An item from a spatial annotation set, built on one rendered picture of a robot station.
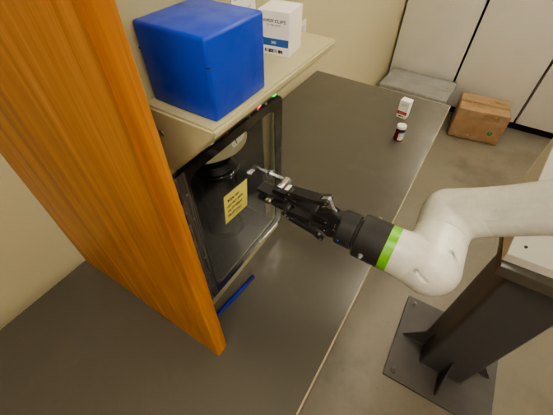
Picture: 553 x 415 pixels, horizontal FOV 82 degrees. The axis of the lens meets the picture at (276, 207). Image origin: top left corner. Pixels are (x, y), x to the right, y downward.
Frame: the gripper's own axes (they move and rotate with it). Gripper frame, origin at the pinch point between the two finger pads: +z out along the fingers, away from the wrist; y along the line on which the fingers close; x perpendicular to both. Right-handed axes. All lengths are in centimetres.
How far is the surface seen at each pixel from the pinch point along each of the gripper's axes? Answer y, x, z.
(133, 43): 37.7, 19.2, 5.5
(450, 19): -42, -290, 9
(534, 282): -27, -32, -64
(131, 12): 40.5, 18.4, 5.5
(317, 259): -26.0, -6.2, -10.5
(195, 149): 27.4, 20.9, -2.5
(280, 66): 31.1, 2.9, -3.5
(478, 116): -98, -252, -44
